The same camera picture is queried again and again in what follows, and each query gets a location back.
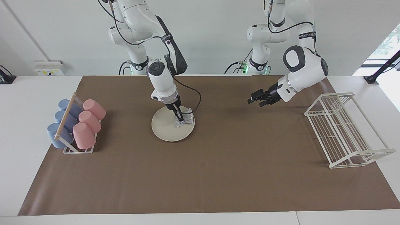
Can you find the silver glitter sponge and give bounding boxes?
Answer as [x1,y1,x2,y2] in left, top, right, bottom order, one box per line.
[173,109,194,128]

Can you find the cream round plate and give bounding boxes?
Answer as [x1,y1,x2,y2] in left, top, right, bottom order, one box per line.
[152,106,195,142]

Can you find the brown table mat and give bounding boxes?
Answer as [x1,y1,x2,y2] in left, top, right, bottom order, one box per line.
[18,74,400,216]

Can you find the pink plastic cup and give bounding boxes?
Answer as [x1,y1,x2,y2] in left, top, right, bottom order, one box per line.
[78,111,102,134]
[83,99,106,121]
[73,122,97,150]

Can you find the cup rack with wooden rod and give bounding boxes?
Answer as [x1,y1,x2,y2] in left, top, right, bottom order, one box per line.
[54,92,102,154]

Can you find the blue plastic cup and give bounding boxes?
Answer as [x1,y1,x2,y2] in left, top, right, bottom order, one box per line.
[54,110,78,132]
[47,123,74,149]
[58,99,83,119]

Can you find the bright window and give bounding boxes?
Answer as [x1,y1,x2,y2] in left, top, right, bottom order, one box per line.
[366,25,400,68]

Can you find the black table clamp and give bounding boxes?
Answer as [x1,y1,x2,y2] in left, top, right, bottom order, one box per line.
[0,65,17,85]

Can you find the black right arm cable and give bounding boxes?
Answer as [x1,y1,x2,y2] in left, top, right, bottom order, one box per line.
[98,0,202,115]

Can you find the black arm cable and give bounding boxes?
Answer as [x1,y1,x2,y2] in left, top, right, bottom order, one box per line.
[98,0,202,115]
[263,0,317,34]

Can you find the black base cable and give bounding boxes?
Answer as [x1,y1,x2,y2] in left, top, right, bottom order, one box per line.
[118,60,130,75]
[224,60,250,74]

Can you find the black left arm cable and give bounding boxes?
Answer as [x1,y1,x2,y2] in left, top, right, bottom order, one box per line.
[263,0,317,34]

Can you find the black camera stand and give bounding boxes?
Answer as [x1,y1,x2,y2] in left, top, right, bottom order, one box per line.
[364,50,400,85]

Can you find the white wire dish rack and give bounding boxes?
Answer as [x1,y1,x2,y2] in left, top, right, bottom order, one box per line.
[304,92,396,169]

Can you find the white wall outlet box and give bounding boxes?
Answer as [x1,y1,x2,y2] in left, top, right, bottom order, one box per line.
[33,60,65,76]

